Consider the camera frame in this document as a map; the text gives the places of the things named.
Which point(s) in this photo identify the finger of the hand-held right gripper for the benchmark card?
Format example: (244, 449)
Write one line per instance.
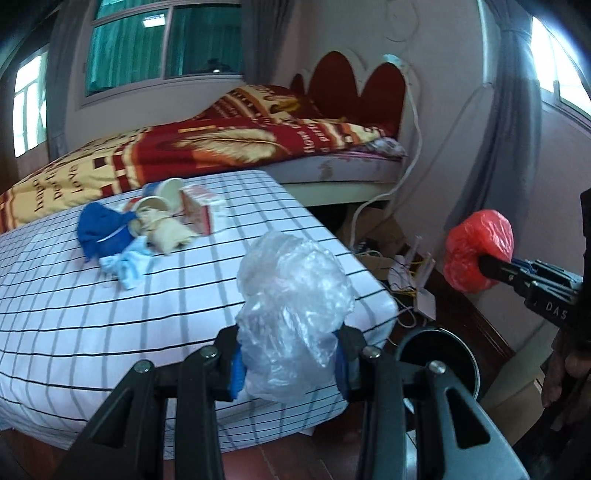
(496, 265)
(519, 285)

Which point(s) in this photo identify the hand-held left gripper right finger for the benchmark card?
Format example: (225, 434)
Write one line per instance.
(345, 369)

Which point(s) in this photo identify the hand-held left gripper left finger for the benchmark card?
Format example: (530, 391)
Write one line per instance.
(236, 374)

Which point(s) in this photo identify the red plastic bag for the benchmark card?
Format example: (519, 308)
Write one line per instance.
(471, 249)

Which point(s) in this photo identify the clear plastic bag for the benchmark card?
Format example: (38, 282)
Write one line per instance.
(291, 300)

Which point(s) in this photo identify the black round trash bin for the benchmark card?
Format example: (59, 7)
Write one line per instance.
(455, 345)

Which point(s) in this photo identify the light blue face mask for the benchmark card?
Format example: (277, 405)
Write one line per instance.
(131, 265)

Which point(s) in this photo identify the person's right hand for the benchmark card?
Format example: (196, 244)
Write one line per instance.
(561, 374)

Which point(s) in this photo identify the white router with antennas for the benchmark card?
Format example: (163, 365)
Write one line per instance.
(422, 295)

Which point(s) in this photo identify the flat brown cardboard piece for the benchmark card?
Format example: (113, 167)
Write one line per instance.
(512, 397)

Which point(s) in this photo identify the brown cardboard box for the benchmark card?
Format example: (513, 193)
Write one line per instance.
(383, 230)

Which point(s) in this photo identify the white grid-pattern sheet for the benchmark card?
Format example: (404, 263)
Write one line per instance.
(92, 314)

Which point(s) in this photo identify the red and white carton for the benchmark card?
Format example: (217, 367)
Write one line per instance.
(198, 210)

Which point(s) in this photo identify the tied grey curtain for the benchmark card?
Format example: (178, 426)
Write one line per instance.
(512, 92)

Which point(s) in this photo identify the pink mattress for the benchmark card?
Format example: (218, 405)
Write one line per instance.
(351, 166)

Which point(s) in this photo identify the blue paper cup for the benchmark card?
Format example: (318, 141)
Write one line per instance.
(164, 188)

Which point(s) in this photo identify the crumpled blue cloth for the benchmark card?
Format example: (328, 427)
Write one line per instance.
(99, 228)

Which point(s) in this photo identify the bright window with grey curtain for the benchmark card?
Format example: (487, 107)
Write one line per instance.
(568, 60)

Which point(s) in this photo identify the red and yellow feather quilt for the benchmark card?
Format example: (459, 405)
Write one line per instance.
(231, 138)

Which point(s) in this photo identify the white and red headboard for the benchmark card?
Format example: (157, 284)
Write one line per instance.
(332, 83)

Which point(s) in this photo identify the bright narrow window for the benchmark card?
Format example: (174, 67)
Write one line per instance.
(28, 106)

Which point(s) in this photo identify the green-glass window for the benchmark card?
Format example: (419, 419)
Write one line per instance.
(138, 46)

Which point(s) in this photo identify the white bed frame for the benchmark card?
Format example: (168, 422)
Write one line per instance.
(332, 191)

